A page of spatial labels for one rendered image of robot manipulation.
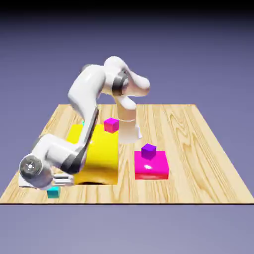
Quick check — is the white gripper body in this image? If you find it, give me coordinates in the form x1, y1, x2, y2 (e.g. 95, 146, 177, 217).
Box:
40, 174, 75, 191

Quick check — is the small magenta cube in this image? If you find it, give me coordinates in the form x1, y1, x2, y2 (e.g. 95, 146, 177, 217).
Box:
103, 117, 120, 134

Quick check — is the small purple cube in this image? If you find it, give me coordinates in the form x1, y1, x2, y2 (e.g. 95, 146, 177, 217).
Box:
141, 143, 157, 161

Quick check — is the large yellow box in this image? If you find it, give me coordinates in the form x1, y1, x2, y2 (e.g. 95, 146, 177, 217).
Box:
66, 123, 119, 186

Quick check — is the large pink box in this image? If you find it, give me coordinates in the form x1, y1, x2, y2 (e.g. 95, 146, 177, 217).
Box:
134, 150, 170, 181

